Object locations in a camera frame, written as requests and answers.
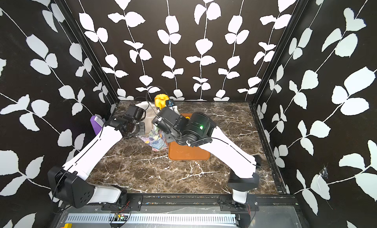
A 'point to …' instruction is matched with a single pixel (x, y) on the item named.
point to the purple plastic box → (97, 124)
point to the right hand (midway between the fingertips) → (169, 126)
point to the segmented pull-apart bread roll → (160, 100)
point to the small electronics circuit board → (115, 216)
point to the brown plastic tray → (178, 152)
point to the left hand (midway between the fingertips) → (140, 127)
